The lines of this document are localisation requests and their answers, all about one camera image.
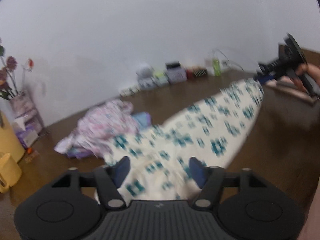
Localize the pink floral garment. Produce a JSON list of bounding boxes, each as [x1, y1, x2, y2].
[[54, 99, 139, 159]]

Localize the cream green-flower garment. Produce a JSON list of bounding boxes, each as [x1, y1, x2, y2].
[[104, 79, 264, 203]]

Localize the right hand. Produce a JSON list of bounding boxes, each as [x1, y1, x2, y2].
[[291, 63, 320, 92]]

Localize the pink notebook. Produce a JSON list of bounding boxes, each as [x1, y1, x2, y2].
[[265, 77, 319, 105]]

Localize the white power strip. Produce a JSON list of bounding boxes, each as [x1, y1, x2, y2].
[[221, 61, 231, 69]]

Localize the green spray bottle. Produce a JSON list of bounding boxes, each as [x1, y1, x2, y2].
[[212, 51, 221, 76]]

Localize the white charger block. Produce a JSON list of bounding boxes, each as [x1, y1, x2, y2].
[[204, 58, 213, 68]]

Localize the blue purple garment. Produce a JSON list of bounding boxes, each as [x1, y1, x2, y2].
[[66, 112, 152, 159]]

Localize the red dark label box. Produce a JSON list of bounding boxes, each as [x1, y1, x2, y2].
[[185, 67, 208, 80]]

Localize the grey tin box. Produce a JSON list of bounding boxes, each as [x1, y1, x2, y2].
[[166, 68, 187, 83]]

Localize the white small connectors row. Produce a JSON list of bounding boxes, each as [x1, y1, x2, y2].
[[119, 85, 140, 97]]

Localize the black small box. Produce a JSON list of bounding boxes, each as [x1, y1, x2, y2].
[[165, 61, 181, 70]]

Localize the purple tissue box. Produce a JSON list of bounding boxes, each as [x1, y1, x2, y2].
[[12, 118, 39, 149]]

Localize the yellow mug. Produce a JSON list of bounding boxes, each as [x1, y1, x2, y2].
[[0, 153, 22, 193]]

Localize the green white small boxes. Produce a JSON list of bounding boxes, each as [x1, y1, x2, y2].
[[153, 71, 169, 87]]

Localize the yellow thermos jug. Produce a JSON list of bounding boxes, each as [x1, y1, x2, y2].
[[0, 111, 25, 163]]

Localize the pink knitted vase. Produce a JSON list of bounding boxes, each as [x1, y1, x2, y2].
[[9, 93, 43, 134]]

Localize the white astronaut robot figurine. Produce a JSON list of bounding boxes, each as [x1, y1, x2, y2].
[[136, 63, 156, 90]]

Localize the white charging cable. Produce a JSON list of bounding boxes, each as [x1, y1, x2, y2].
[[212, 48, 245, 72]]

